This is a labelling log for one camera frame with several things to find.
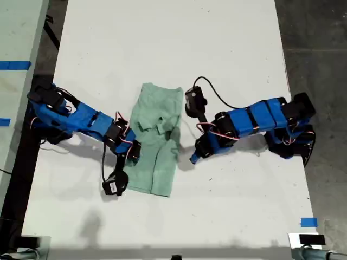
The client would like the grey tube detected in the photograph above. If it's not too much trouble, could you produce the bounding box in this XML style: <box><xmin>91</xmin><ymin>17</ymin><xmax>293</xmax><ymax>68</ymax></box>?
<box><xmin>291</xmin><ymin>246</ymin><xmax>347</xmax><ymax>260</ymax></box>
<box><xmin>0</xmin><ymin>250</ymin><xmax>41</xmax><ymax>260</ymax></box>

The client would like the black diagonal strut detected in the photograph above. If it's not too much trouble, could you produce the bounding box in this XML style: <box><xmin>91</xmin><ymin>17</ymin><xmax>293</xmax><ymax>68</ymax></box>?
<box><xmin>43</xmin><ymin>15</ymin><xmax>61</xmax><ymax>51</ymax></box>

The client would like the long blue tape strip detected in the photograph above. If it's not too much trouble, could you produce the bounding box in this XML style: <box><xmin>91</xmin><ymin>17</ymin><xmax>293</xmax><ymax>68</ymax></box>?
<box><xmin>0</xmin><ymin>61</ymin><xmax>33</xmax><ymax>72</ymax></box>

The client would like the black camera cable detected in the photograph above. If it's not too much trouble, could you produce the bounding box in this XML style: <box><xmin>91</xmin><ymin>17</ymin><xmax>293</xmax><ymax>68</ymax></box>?
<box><xmin>192</xmin><ymin>76</ymin><xmax>239</xmax><ymax>109</ymax></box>
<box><xmin>101</xmin><ymin>143</ymin><xmax>108</xmax><ymax>182</ymax></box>

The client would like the square blue tape piece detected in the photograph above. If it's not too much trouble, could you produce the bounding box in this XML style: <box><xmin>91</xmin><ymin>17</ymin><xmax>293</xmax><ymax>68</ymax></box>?
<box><xmin>300</xmin><ymin>217</ymin><xmax>318</xmax><ymax>228</ymax></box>

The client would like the small black box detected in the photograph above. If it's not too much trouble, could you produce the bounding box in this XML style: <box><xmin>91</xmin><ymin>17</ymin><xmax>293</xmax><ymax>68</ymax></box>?
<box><xmin>19</xmin><ymin>236</ymin><xmax>41</xmax><ymax>249</ymax></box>
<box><xmin>299</xmin><ymin>234</ymin><xmax>326</xmax><ymax>246</ymax></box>

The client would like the pale side table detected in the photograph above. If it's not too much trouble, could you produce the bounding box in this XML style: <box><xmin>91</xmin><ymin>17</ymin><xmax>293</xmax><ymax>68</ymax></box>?
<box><xmin>0</xmin><ymin>0</ymin><xmax>50</xmax><ymax>209</ymax></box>

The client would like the pale green T-shirt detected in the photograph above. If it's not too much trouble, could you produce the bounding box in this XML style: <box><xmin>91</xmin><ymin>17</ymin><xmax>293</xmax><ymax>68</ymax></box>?
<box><xmin>125</xmin><ymin>82</ymin><xmax>184</xmax><ymax>198</ymax></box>

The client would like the black camera box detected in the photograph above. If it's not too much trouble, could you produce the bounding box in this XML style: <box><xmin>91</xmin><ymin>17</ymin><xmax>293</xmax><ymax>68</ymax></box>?
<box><xmin>101</xmin><ymin>170</ymin><xmax>129</xmax><ymax>196</ymax></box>
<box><xmin>184</xmin><ymin>86</ymin><xmax>208</xmax><ymax>118</ymax></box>

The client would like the black table edge rail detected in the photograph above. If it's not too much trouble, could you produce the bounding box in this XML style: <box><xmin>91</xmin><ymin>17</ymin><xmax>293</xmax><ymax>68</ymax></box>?
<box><xmin>0</xmin><ymin>74</ymin><xmax>54</xmax><ymax>254</ymax></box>

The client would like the silver metal plate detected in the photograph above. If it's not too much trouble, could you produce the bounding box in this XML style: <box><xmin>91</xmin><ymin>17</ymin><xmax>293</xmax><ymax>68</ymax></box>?
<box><xmin>287</xmin><ymin>232</ymin><xmax>327</xmax><ymax>250</ymax></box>
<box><xmin>21</xmin><ymin>235</ymin><xmax>52</xmax><ymax>260</ymax></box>

